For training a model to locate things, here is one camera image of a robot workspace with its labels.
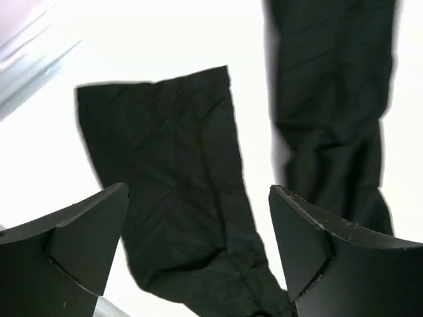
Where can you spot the aluminium left frame rail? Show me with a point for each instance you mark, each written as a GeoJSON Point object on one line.
{"type": "Point", "coordinates": [33, 56]}

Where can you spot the black trousers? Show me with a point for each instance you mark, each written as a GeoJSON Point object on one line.
{"type": "Point", "coordinates": [189, 234]}

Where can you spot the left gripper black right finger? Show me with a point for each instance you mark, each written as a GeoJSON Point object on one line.
{"type": "Point", "coordinates": [335, 268]}

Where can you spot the aluminium front frame rail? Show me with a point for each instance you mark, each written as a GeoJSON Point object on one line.
{"type": "Point", "coordinates": [104, 308]}

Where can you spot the aluminium frame rail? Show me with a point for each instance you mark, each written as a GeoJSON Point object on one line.
{"type": "Point", "coordinates": [33, 56]}
{"type": "Point", "coordinates": [104, 308]}

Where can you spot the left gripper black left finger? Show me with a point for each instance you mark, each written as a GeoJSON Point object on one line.
{"type": "Point", "coordinates": [58, 265]}

